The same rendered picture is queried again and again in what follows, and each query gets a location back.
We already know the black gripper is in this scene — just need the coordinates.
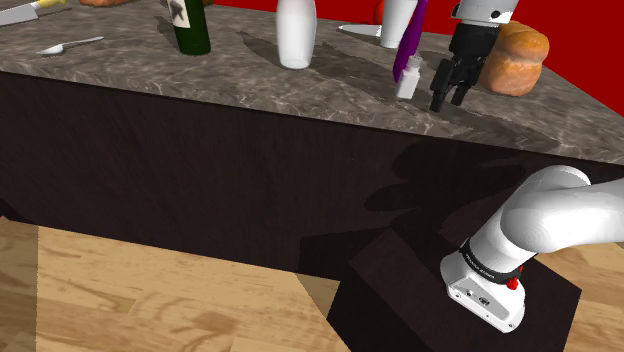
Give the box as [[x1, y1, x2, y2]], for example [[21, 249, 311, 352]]
[[428, 20, 502, 114]]

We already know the small white bottle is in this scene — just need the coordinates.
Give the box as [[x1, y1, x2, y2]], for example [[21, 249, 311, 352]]
[[395, 54, 424, 101]]

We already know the purple curved utensil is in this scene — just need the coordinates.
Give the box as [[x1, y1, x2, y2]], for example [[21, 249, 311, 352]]
[[392, 0, 430, 84]]

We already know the brown bread loaf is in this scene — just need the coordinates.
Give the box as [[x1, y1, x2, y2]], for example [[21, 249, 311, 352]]
[[477, 19, 551, 98]]

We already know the tall white vase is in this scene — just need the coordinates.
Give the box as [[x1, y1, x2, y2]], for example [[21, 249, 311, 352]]
[[379, 0, 419, 49]]

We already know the white plate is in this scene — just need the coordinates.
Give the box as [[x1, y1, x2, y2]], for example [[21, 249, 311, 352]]
[[337, 23, 383, 38]]

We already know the dark robot stand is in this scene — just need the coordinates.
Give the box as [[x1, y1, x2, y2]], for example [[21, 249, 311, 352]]
[[325, 226, 583, 352]]

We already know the dark green wine bottle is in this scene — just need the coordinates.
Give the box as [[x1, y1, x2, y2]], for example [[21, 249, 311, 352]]
[[165, 0, 212, 56]]

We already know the dark wood kitchen counter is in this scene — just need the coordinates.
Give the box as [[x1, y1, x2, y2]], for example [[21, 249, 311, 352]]
[[0, 0, 624, 282]]

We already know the orange bread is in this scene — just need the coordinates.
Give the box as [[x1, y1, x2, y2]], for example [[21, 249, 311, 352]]
[[77, 0, 134, 8]]

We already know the white spoon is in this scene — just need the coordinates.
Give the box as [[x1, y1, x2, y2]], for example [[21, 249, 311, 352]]
[[35, 35, 106, 56]]

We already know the yellow handled knife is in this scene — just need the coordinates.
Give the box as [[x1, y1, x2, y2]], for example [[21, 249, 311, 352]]
[[0, 0, 68, 28]]

